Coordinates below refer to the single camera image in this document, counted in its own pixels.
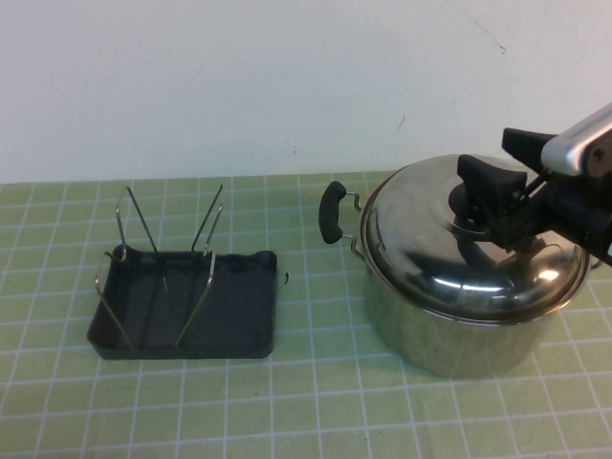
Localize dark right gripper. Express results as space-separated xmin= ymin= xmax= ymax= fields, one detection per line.
xmin=456 ymin=126 xmax=612 ymax=263

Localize stainless steel lid black knob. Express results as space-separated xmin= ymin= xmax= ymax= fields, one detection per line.
xmin=359 ymin=152 xmax=590 ymax=327

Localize green white grid mat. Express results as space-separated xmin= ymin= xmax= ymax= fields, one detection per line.
xmin=0 ymin=164 xmax=612 ymax=459

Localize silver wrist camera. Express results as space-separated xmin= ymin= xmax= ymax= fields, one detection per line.
xmin=539 ymin=98 xmax=612 ymax=177

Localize stainless steel pot black handles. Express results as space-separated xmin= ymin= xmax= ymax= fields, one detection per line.
xmin=317 ymin=180 xmax=604 ymax=382

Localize black tray wire lid rack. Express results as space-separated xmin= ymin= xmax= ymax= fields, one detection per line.
xmin=85 ymin=185 xmax=279 ymax=361

